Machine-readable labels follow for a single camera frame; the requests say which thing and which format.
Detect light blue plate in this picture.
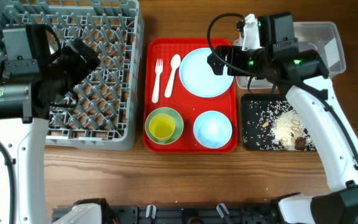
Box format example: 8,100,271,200
179,48,234,98

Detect white plastic fork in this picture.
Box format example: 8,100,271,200
152,59,163,103

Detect black waste tray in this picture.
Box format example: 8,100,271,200
240,93,318,152

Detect yellow plastic cup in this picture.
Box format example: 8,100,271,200
149,114,176,141

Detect red plastic tray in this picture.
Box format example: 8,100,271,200
143,38,238,153

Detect clear plastic bin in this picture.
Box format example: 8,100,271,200
232,21,347,90

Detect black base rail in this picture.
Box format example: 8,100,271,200
52,202,279,224

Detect light blue bowl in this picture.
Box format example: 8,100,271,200
193,111,232,149

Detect grey dishwasher rack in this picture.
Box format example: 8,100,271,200
0,0,144,151

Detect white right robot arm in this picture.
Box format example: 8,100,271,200
207,12,358,223

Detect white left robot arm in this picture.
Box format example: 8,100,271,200
0,24,100,223

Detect green bowl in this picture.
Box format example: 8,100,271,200
145,107,184,145

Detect cream plastic spoon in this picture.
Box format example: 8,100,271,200
164,54,181,98

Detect rice and meat leftovers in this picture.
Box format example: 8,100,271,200
243,99,316,152

